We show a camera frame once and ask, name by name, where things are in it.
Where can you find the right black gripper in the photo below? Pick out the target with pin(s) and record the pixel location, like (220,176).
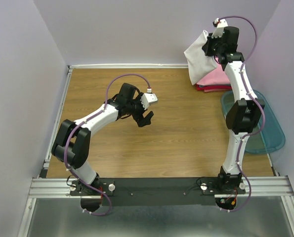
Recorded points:
(206,47)

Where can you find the teal plastic bin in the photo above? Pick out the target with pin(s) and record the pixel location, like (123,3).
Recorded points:
(270,139)

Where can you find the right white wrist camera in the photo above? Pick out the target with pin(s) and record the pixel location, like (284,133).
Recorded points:
(219,25)

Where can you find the white t shirt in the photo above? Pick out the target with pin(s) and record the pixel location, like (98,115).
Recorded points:
(199,65)

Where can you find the folded red t shirt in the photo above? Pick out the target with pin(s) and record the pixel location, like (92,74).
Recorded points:
(213,88)

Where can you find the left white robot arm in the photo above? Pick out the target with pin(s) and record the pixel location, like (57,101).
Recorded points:
(72,142)

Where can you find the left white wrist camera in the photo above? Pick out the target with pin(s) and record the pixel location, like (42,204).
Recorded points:
(148,99)

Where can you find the aluminium front rail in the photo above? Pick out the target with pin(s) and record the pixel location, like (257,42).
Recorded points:
(273,186)

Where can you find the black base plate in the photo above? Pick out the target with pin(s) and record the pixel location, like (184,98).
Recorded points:
(121,199)

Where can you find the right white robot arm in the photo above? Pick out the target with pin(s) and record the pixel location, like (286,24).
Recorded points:
(247,109)

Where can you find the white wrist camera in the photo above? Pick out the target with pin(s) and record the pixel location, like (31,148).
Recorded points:
(219,25)
(148,99)

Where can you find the folded pink t shirt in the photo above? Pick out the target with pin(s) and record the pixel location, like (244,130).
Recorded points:
(216,77)

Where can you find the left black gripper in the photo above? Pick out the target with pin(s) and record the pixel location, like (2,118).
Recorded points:
(142,121)

